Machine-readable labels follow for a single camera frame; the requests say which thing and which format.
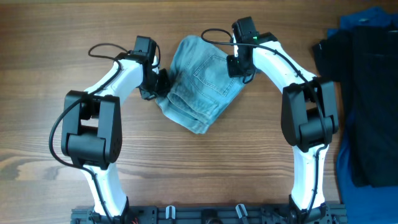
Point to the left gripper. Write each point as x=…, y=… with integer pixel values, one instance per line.
x=163, y=76

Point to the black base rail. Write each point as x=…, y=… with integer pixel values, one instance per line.
x=265, y=214

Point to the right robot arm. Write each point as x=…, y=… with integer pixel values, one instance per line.
x=308, y=115

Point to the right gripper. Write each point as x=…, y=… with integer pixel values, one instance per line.
x=232, y=71

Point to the dark blue garment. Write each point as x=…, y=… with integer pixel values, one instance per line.
x=366, y=204

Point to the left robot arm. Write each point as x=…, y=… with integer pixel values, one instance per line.
x=92, y=134

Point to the black t-shirt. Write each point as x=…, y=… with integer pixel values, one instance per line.
x=364, y=62

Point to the light blue denim shorts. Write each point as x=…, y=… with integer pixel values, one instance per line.
x=201, y=87

